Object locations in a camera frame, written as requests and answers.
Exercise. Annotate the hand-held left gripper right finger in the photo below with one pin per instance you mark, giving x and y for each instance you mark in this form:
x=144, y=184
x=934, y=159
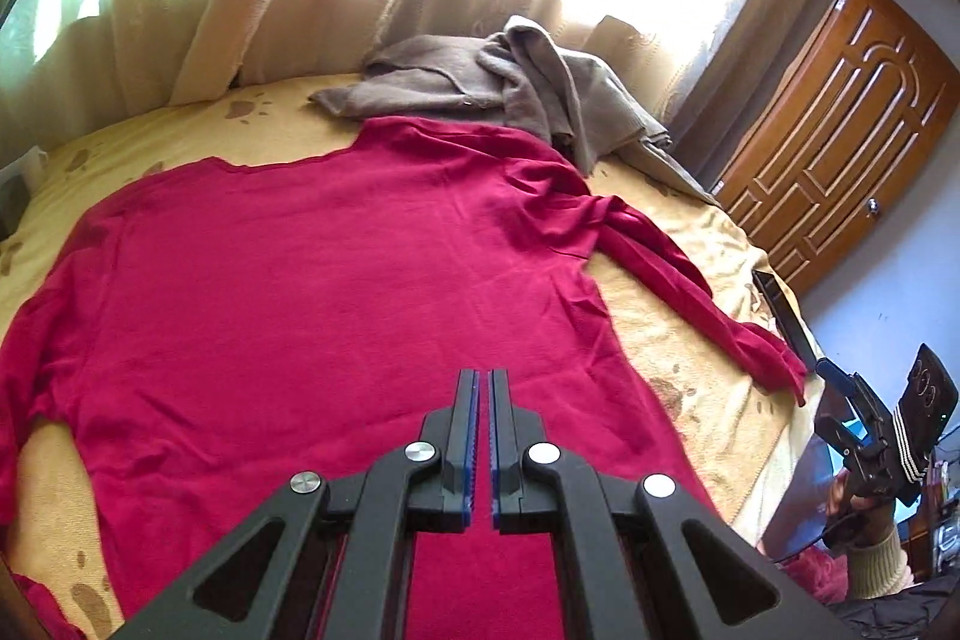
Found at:
x=501, y=460

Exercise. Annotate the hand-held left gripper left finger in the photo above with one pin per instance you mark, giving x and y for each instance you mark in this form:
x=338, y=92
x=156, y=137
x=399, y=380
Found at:
x=465, y=452

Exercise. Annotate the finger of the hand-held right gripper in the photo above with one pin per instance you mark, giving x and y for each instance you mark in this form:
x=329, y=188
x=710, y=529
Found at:
x=855, y=389
x=840, y=437

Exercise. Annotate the red sweater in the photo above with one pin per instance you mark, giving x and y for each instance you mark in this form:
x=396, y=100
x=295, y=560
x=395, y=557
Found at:
x=300, y=280

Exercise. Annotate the person's right hand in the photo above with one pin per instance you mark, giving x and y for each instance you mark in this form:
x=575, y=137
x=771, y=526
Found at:
x=877, y=520

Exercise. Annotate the black smartphone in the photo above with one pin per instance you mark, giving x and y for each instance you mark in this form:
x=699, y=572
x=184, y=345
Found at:
x=787, y=317

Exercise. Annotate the pink cloth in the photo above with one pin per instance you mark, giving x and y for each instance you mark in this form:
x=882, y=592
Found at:
x=814, y=576

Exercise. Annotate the yellow paw print blanket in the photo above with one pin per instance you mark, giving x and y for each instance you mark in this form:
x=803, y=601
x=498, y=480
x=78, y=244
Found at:
x=690, y=370

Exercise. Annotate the metal door knob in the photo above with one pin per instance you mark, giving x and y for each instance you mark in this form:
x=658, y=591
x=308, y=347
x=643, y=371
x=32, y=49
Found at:
x=871, y=207

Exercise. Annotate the person's dark clothing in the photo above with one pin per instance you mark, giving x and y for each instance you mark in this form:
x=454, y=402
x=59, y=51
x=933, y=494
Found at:
x=900, y=617

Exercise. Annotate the brown wooden door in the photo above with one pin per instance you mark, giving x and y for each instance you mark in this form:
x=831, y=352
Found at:
x=840, y=123

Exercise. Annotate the grey cardigan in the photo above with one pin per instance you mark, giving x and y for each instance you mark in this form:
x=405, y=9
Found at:
x=450, y=85

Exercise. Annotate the large black charger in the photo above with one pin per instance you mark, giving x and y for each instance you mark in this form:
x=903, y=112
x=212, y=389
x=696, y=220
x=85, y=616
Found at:
x=11, y=205

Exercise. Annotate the white power strip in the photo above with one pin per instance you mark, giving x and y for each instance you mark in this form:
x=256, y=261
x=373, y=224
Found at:
x=30, y=164

